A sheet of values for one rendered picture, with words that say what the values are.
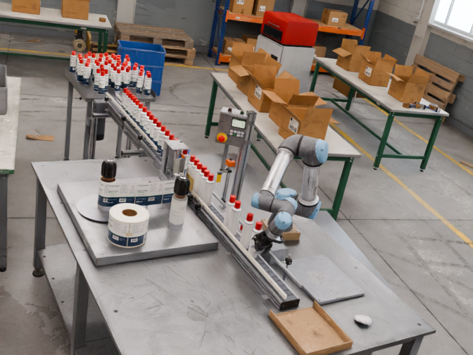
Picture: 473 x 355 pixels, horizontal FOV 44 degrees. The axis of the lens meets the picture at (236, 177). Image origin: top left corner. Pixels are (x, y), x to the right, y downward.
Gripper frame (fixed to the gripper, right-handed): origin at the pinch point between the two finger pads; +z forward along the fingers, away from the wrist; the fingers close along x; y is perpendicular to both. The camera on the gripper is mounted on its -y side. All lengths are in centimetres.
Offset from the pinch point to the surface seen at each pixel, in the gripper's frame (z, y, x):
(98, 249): 18, 75, -21
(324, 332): -18, -6, 52
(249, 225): -3.0, 1.5, -13.8
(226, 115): -16, -2, -76
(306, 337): -19, 4, 52
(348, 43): 198, -396, -374
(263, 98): 120, -147, -206
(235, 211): 3.6, 2.4, -26.3
